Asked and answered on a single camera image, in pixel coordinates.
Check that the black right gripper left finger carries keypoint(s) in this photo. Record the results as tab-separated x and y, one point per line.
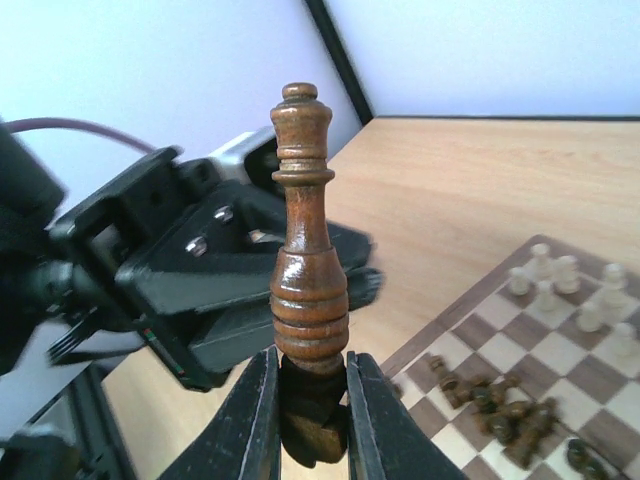
242	441

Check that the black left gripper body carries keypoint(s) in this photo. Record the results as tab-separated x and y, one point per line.
180	256

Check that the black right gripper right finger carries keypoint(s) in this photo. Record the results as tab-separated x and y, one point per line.
384	441

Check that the dark wooden queen piece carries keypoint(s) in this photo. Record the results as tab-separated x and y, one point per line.
309	300

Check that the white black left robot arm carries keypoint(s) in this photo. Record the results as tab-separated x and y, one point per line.
34	270

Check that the pile of dark pieces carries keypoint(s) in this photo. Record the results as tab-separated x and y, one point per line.
493	430

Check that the wooden chess board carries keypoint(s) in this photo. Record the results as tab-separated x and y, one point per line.
601	408

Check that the white pieces row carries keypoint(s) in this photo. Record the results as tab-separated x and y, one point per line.
579	313

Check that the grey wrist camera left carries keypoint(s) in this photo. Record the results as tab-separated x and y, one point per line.
250	158

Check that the black enclosure frame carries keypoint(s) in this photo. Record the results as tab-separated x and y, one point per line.
325	27

